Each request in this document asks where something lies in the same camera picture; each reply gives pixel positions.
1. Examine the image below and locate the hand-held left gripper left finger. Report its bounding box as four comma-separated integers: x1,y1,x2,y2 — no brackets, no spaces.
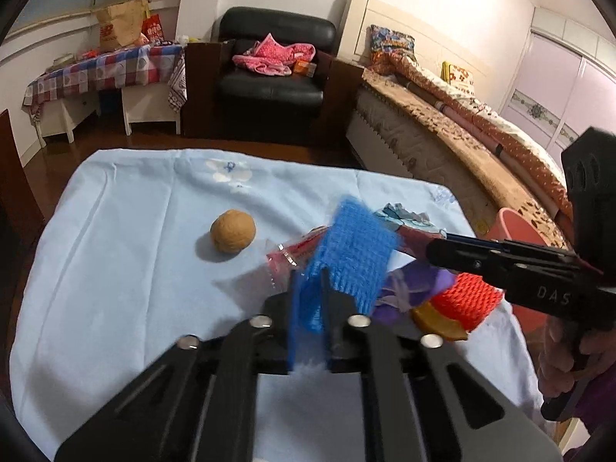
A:
54,269,309,462

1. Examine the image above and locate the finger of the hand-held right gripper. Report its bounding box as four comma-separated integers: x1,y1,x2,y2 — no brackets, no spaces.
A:
445,233,578,253
426,239,583,280

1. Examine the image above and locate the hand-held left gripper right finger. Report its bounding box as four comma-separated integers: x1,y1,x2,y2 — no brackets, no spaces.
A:
320,267,564,462

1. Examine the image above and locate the pink plastic bucket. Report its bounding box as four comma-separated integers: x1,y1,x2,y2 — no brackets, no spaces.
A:
486,208,573,335

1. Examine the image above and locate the red foam net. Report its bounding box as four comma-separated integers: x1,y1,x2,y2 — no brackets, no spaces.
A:
430,272,504,333

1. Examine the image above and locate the purple plastic wrapper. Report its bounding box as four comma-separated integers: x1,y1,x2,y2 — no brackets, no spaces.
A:
375,260,458,328

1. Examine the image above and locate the grey blue printed wrapper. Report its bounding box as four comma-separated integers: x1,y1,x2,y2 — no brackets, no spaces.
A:
373,202,448,263

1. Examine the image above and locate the blue foam net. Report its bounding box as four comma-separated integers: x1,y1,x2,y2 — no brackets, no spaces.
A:
289,196,400,335

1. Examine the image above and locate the red transparent wrapper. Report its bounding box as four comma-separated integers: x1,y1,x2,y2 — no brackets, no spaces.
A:
266,226,333,280

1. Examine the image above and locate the person's right forearm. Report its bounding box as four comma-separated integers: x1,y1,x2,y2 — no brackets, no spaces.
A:
563,385,616,462

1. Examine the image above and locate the person's right hand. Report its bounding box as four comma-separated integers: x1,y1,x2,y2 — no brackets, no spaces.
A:
538,318,616,395

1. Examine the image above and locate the bed with patterned quilt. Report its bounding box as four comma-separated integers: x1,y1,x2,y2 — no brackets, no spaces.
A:
362,68,573,251

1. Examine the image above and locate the orange dotted quilt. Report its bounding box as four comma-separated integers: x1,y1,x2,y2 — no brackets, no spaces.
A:
380,50,576,217

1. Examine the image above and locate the quilted bed mattress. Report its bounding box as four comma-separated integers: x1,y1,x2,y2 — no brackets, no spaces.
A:
346,91,496,239

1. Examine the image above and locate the brown round fruit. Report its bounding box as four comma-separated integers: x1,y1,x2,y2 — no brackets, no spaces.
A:
210,209,256,254

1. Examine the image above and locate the pale purple wardrobe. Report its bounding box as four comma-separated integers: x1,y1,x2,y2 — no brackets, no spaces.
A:
498,7,616,155

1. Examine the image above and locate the yellow flowered pillow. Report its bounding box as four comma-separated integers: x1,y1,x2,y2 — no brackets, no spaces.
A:
442,61,475,88

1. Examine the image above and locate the light blue tablecloth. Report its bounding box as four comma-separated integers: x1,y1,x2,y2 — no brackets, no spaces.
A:
10,148,547,462

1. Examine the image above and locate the colourful printed pillow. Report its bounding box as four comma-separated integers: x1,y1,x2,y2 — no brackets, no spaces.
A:
370,25,417,61

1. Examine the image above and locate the cream bed headboard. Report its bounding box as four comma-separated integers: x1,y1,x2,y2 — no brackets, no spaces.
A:
337,0,535,116

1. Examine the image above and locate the black leather armchair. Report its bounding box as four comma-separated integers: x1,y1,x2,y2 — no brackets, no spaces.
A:
185,6,364,142

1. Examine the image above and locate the pink garment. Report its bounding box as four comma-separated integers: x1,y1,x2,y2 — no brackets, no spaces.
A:
232,33,317,77

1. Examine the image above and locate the white side table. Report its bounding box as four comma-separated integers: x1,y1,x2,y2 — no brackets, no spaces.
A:
33,84,181,142

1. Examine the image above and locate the checkered tablecloth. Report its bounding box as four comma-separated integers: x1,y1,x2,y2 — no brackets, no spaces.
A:
22,44,187,114

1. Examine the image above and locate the red gift bag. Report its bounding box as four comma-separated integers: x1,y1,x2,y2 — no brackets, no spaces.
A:
142,14,165,44

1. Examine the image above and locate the brown paper bag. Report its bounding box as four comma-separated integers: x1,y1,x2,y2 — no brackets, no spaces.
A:
94,0,151,51

